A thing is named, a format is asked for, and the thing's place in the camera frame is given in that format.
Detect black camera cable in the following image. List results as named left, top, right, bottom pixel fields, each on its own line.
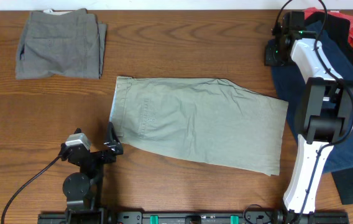
left=272, top=0, right=353, bottom=218
left=1, top=155, right=62, bottom=224

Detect black garment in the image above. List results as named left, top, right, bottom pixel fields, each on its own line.
left=305, top=11, right=353, bottom=205

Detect black left camera cable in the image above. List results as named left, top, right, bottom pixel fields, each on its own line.
left=1, top=155, right=62, bottom=224

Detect khaki beige shorts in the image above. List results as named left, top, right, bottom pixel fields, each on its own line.
left=109, top=77, right=288, bottom=175

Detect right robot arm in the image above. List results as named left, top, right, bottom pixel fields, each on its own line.
left=265, top=29, right=353, bottom=217

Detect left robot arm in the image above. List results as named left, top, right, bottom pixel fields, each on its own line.
left=58, top=122, right=124, bottom=223

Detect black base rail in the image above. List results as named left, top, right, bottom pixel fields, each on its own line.
left=37, top=210, right=349, bottom=224

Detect navy blue shorts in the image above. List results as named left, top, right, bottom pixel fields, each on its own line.
left=271, top=30, right=353, bottom=172

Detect folded grey shorts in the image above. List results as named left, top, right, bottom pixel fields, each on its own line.
left=16, top=9, right=107, bottom=80

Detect black right camera cable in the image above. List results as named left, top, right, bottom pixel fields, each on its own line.
left=272, top=0, right=353, bottom=218

